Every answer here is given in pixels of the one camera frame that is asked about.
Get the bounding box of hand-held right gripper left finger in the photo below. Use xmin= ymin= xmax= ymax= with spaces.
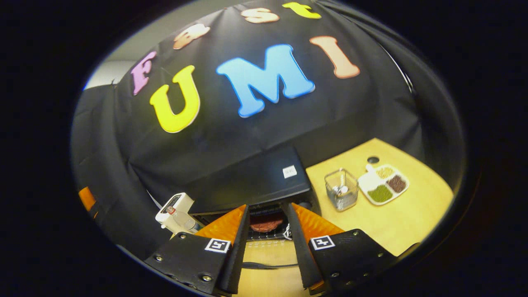
xmin=144 ymin=205 xmax=250 ymax=296

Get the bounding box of small metal spoon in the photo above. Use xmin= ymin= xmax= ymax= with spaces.
xmin=332 ymin=169 xmax=349 ymax=196

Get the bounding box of red meat patty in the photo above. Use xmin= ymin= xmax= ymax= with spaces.
xmin=250 ymin=214 xmax=284 ymax=233

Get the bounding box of clear glass container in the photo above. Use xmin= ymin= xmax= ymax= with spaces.
xmin=324 ymin=168 xmax=359 ymax=212

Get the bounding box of black backdrop cloth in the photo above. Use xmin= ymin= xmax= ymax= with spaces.
xmin=70 ymin=0 xmax=467 ymax=260

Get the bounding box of white divided plate of beans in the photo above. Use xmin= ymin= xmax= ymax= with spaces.
xmin=357 ymin=164 xmax=410 ymax=206

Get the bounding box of black electric oven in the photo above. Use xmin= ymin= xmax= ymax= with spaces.
xmin=184 ymin=145 xmax=321 ymax=269

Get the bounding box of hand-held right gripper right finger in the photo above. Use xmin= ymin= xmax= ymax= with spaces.
xmin=287 ymin=202 xmax=399 ymax=295

